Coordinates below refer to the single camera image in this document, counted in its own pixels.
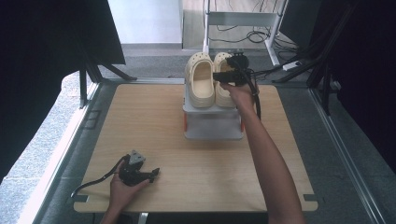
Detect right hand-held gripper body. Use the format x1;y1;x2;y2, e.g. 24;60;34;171
226;51;255;88

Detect grey two-tier shoe rack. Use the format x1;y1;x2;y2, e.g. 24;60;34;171
182;66;254;141

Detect black tripod stand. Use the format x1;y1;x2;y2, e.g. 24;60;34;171
78;46;138;109

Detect white power strip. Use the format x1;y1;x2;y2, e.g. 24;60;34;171
281;60;303;72

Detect cream clog shoe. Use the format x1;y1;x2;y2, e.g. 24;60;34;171
212;51;238;109
185;51;217;109

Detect white metal stand frame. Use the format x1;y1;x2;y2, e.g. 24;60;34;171
202;0;290;67

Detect large black curtain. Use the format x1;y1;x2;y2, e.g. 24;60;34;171
0;0;126;185

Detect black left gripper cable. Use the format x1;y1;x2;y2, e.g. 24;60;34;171
70;154;131;199

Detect person's right hand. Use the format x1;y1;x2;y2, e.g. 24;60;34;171
219;82;258;109

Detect dark curtain with stands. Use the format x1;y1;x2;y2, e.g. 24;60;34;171
272;0;396;174

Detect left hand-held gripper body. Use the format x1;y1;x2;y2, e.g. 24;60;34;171
119;149;147;188

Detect person's left hand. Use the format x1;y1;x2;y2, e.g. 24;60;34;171
108;174;150;212

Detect black floor cables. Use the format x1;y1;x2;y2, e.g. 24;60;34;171
207;23;301;53

